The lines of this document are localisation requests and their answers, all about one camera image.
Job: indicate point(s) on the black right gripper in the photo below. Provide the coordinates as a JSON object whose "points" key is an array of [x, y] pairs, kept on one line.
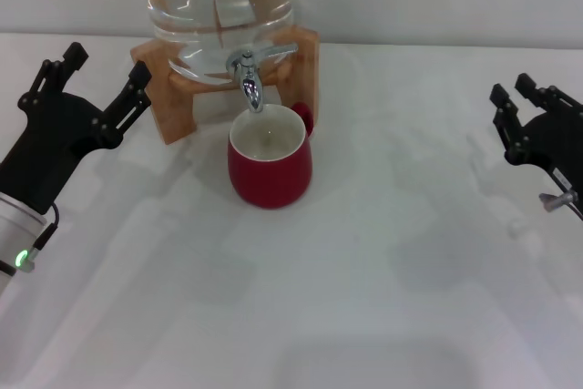
{"points": [[560, 143]]}

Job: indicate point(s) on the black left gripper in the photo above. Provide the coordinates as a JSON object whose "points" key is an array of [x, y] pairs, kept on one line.
{"points": [[45, 147]]}

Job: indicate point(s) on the chrome faucet with lever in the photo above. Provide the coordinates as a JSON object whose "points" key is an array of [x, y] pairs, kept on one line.
{"points": [[249, 84]]}

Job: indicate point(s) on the red cup white inside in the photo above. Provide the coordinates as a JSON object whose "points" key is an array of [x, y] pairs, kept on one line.
{"points": [[273, 175]]}

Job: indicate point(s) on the wooden dispenser stand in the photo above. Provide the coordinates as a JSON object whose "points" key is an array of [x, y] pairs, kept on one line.
{"points": [[175, 106]]}

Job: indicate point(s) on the metal wing bolt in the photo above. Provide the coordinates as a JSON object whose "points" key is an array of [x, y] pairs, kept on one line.
{"points": [[558, 201]]}

